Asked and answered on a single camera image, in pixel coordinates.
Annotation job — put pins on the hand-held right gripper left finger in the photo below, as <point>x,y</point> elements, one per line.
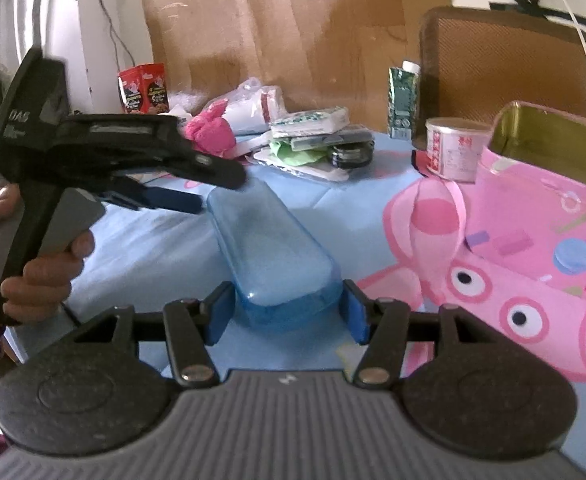
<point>219,317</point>

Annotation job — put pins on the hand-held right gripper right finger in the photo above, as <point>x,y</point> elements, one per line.
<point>355,317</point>

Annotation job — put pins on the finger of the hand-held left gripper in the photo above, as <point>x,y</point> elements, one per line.
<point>218,171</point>
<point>173,200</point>

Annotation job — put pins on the pink cloth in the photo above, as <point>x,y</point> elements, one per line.
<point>208,130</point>

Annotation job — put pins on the green cloth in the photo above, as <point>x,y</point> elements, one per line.
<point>290,155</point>

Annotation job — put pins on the blue transparent plastic case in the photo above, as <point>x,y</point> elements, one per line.
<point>273,250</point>

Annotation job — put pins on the small white tissue packet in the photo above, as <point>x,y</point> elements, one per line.
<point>308,120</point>

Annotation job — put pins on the pink gift box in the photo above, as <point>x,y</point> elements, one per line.
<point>523,195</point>

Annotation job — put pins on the person's left hand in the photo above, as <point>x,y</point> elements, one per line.
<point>43,285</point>

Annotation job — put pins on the plastic bag of paper cups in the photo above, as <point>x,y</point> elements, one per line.
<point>253,110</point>

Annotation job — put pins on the printed cartoon tablecloth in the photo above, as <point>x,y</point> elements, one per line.
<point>353,220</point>

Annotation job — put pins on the white flat packet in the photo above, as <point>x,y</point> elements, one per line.
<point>318,174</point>

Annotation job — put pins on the red snack box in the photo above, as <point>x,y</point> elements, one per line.
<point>143,90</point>

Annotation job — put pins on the grey flat packet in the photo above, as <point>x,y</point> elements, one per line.
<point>338,137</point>

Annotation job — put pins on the black round tin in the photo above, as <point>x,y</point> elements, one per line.
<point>350,156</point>

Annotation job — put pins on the wooden board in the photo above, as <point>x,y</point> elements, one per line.
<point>298,35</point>

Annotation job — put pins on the white red tin can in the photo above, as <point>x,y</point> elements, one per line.
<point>455,152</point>

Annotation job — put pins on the green drink carton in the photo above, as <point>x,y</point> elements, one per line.
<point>402,100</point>

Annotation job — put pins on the black tape cross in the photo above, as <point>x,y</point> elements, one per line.
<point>533,5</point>

